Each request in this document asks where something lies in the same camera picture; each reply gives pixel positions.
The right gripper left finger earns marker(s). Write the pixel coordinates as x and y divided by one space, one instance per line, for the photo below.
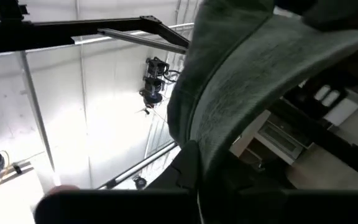
120 208

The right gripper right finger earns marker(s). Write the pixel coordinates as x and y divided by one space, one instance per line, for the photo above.
306 208

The dark green hat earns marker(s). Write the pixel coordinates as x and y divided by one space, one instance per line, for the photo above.
244 77

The silver metal bar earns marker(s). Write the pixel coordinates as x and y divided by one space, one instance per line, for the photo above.
141 40

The black aluminium frame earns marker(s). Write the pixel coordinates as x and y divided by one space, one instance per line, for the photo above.
42 34

